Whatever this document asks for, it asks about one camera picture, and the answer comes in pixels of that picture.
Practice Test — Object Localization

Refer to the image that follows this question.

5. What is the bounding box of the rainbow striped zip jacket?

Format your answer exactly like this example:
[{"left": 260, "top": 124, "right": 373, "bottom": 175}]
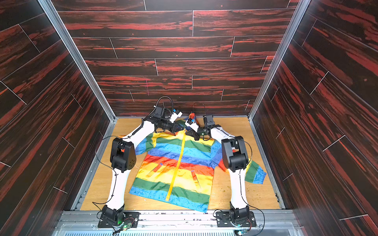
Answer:
[{"left": 129, "top": 112, "right": 267, "bottom": 213}]

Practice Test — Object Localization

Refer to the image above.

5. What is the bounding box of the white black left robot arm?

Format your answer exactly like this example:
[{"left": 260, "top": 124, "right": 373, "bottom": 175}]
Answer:
[{"left": 99, "top": 119, "right": 184, "bottom": 228}]

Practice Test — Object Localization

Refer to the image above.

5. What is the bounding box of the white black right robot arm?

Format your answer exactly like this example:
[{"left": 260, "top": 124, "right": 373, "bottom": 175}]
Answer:
[{"left": 187, "top": 126, "right": 250, "bottom": 227}]

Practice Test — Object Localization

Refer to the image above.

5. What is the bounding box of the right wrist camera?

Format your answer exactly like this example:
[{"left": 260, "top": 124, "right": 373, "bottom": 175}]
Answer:
[{"left": 185, "top": 113, "right": 216, "bottom": 135}]

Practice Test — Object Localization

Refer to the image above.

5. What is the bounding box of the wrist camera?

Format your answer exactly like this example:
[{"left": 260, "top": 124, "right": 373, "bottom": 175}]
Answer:
[
  {"left": 185, "top": 113, "right": 216, "bottom": 135},
  {"left": 152, "top": 106, "right": 183, "bottom": 123}
]

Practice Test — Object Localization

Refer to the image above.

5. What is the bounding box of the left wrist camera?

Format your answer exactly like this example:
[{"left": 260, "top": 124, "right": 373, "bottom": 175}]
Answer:
[{"left": 152, "top": 106, "right": 183, "bottom": 123}]

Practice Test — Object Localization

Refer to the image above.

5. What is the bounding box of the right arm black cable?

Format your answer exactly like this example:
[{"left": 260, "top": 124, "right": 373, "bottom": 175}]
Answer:
[{"left": 191, "top": 101, "right": 266, "bottom": 236}]

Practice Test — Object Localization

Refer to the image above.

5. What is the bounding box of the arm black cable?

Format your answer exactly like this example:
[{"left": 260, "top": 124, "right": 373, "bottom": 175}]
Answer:
[
  {"left": 91, "top": 95, "right": 175, "bottom": 236},
  {"left": 191, "top": 101, "right": 266, "bottom": 236}
]

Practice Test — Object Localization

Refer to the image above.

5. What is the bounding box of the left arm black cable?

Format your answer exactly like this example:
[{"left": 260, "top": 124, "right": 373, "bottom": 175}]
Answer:
[{"left": 91, "top": 95, "right": 175, "bottom": 236}]

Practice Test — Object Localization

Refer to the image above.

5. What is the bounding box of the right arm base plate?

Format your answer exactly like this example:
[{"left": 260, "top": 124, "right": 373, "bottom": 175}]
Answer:
[{"left": 213, "top": 209, "right": 257, "bottom": 228}]

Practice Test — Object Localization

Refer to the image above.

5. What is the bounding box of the aluminium frame rail left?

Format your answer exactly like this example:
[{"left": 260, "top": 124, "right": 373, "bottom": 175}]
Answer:
[{"left": 38, "top": 0, "right": 118, "bottom": 211}]

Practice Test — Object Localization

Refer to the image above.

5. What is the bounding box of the aluminium frame rail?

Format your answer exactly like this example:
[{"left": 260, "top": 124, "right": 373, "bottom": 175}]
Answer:
[
  {"left": 38, "top": 0, "right": 118, "bottom": 211},
  {"left": 248, "top": 0, "right": 311, "bottom": 124}
]

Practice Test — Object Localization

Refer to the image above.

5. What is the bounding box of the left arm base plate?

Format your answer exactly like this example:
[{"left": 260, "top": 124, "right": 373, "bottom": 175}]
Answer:
[{"left": 97, "top": 211, "right": 140, "bottom": 230}]

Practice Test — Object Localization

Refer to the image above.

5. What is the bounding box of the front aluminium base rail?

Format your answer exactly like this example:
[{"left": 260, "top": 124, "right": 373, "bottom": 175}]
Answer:
[{"left": 53, "top": 209, "right": 305, "bottom": 236}]

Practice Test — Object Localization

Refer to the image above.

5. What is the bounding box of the aluminium frame rail right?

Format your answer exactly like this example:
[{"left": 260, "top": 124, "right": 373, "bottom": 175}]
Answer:
[{"left": 248, "top": 0, "right": 311, "bottom": 124}]

